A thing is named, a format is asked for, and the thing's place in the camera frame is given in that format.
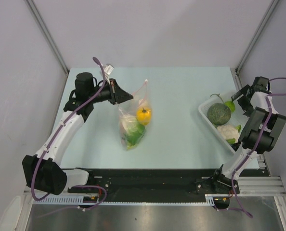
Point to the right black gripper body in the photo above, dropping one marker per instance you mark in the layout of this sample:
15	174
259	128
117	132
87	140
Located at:
246	88

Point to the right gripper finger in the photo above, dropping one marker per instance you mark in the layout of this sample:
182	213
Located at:
246	106
239	94

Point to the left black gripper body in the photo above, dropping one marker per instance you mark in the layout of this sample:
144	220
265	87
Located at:
112	95

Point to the clear pink zip top bag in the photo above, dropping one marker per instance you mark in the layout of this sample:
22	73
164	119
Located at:
140	99

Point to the yellow bell pepper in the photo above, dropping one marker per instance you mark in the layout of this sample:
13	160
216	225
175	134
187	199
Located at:
144	115

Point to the green lettuce cabbage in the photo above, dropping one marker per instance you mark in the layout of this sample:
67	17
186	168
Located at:
132	133

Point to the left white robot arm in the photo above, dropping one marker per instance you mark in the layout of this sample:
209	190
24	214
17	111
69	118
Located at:
42	171

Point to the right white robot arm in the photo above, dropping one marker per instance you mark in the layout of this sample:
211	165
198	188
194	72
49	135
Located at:
259	135

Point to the green lime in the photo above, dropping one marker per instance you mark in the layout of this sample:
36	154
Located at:
231	105

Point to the white perforated plastic basket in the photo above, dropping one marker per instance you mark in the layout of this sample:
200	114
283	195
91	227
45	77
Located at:
237	120

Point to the green netted melon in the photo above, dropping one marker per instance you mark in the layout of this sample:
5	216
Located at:
219	114

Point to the white cauliflower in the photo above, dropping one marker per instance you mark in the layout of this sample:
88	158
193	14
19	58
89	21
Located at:
229	133

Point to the dark purple grapes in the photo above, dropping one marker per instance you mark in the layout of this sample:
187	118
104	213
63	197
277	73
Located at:
235	146

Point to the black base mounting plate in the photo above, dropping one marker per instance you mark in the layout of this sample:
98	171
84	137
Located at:
173	185

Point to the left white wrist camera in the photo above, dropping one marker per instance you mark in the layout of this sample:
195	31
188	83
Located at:
108	69

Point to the aluminium frame rail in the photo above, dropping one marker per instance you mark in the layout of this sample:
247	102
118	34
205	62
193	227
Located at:
261	186

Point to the white slotted cable duct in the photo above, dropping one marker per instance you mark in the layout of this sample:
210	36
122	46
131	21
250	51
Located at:
89	201

